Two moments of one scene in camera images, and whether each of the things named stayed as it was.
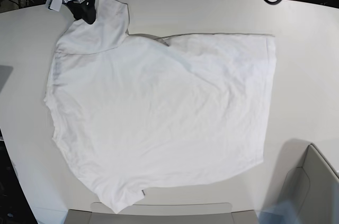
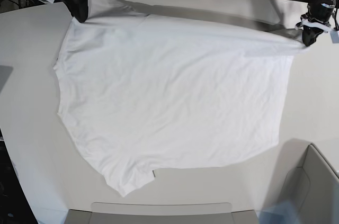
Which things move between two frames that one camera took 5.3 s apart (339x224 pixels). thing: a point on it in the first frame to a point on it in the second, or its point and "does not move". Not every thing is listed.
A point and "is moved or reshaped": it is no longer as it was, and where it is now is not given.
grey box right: x=310 y=184 does not move
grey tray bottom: x=178 y=213 does not move
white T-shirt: x=131 y=113 is moved or reshaped
